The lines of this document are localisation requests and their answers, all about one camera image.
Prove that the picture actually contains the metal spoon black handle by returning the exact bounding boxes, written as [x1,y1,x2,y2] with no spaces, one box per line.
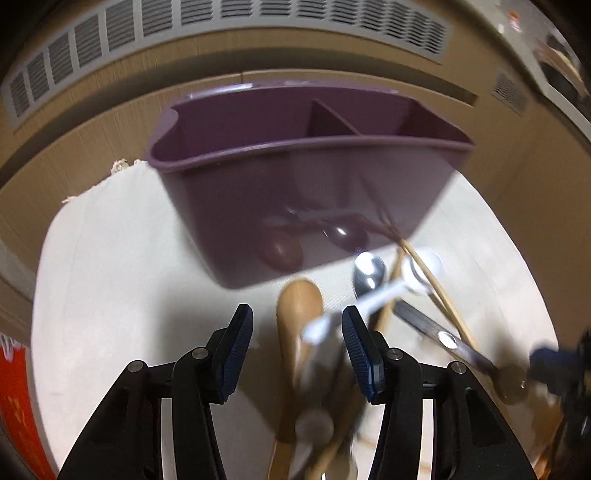
[394,300,529,405]

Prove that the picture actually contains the small white ball spoon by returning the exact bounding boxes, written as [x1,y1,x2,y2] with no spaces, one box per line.
[287,407,335,479]

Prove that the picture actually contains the wooden chopstick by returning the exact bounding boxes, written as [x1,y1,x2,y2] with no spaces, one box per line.
[305,249,405,479]
[400,239,478,349]

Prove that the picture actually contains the white plastic spoon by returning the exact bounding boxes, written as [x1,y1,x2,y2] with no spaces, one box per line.
[301,248,442,345]

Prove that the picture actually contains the wooden spoon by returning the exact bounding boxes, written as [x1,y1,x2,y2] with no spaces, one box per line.
[266,278,324,479]

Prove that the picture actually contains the white table cloth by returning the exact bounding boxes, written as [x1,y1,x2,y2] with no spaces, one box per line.
[31,163,557,479]

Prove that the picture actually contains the red door mat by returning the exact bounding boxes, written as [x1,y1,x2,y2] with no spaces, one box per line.
[1,347,56,479]

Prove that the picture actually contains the purple plastic utensil holder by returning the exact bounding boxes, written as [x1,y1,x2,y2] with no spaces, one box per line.
[146,81,474,289]

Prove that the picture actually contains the small grey vent grille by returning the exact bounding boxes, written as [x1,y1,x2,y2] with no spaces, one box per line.
[491,70,528,115]

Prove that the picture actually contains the black pot with lid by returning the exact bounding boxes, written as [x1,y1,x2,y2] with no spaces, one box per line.
[534,34,590,108]

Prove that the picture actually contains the large grey vent grille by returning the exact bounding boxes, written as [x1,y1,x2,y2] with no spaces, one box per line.
[1,0,456,133]

